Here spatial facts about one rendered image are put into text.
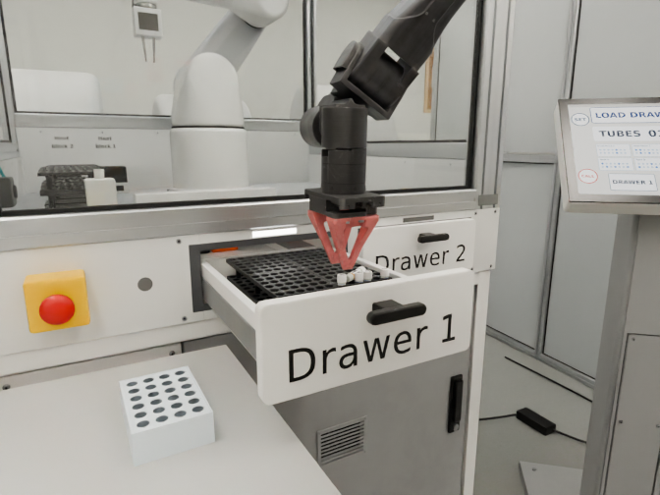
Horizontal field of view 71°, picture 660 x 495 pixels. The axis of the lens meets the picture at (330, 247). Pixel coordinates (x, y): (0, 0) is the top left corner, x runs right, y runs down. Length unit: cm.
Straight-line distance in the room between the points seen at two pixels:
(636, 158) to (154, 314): 107
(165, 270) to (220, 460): 33
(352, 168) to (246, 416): 33
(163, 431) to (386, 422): 65
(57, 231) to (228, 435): 37
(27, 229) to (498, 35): 92
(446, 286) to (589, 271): 183
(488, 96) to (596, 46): 138
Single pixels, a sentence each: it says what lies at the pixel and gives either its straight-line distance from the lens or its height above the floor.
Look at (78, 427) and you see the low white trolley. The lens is 65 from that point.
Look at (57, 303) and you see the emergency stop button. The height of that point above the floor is 89.
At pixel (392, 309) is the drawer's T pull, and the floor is 91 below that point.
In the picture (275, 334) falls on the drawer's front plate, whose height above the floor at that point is 90.
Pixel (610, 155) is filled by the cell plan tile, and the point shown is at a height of 106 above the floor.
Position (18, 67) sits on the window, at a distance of 75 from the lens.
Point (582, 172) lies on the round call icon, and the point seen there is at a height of 102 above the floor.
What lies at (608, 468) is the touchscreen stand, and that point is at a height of 22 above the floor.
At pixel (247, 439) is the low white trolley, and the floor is 76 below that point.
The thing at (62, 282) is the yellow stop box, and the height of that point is 91.
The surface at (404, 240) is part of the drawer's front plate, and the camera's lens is 92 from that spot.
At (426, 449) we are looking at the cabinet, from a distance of 123.
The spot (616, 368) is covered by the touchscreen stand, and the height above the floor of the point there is 52.
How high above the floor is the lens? 108
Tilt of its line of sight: 12 degrees down
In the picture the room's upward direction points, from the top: straight up
